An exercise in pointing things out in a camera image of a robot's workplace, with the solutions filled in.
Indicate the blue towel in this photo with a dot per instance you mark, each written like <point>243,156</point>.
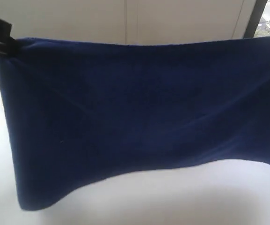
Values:
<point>78,113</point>

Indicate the black window frame post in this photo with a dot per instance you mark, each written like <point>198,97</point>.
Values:
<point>255,18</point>

